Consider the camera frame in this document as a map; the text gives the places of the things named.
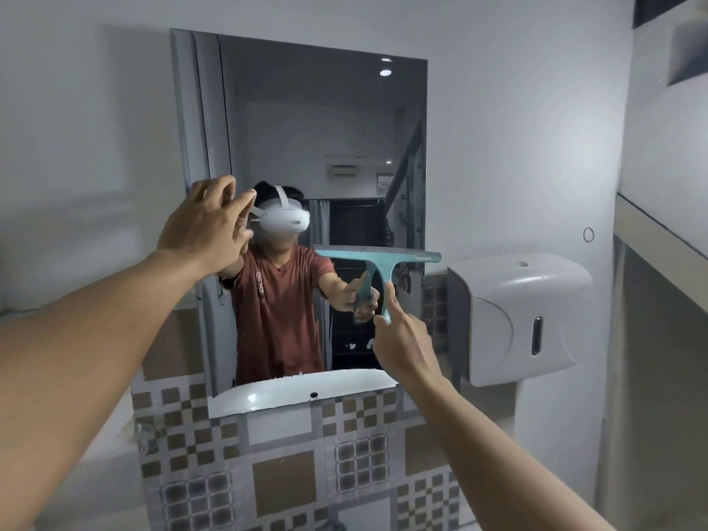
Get person's left hand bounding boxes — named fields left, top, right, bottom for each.
left=157, top=174, right=257, bottom=275

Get person's right hand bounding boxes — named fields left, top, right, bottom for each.
left=373, top=282, right=444, bottom=385

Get teal window squeegee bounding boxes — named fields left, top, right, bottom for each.
left=313, top=244, right=442, bottom=327

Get person's right forearm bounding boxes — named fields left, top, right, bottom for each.
left=408, top=356, right=616, bottom=531

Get person's left forearm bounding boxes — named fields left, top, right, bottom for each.
left=0, top=250, right=207, bottom=531

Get white paper towel dispenser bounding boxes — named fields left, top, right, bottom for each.
left=446, top=252, right=594, bottom=388

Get frameless wall mirror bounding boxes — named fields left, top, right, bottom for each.
left=170, top=28, right=429, bottom=420

